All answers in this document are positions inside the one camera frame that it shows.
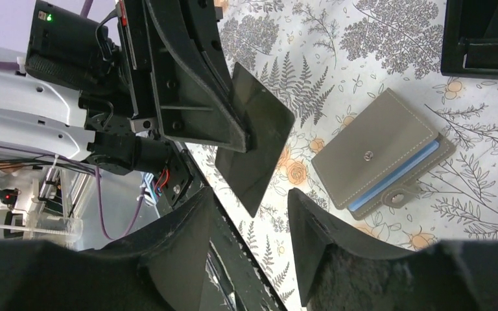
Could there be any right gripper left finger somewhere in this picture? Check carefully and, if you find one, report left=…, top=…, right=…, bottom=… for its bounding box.
left=0, top=187, right=214, bottom=310

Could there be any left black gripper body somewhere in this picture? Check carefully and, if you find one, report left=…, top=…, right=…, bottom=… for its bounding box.
left=25, top=1, right=193, bottom=205

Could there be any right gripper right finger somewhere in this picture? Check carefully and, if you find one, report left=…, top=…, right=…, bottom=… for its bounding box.
left=288, top=189, right=498, bottom=310

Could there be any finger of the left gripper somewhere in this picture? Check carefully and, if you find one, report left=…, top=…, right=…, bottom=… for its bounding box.
left=143, top=1, right=250, bottom=152

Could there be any black credit card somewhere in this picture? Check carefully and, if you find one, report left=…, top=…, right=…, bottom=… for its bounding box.
left=215, top=63, right=295, bottom=218

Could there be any grey leather card holder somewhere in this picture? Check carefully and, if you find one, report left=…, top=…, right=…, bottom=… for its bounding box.
left=311, top=88, right=456, bottom=220

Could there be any black card tray box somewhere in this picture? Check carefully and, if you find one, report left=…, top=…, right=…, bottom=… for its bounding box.
left=440, top=0, right=498, bottom=80

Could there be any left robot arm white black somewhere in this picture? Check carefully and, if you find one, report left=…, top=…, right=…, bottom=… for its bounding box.
left=0, top=1, right=250, bottom=203

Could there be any floral patterned table mat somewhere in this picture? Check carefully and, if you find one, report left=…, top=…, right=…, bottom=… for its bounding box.
left=189, top=1, right=498, bottom=310

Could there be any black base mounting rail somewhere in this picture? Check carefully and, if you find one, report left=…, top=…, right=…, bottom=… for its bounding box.
left=180, top=146, right=289, bottom=311

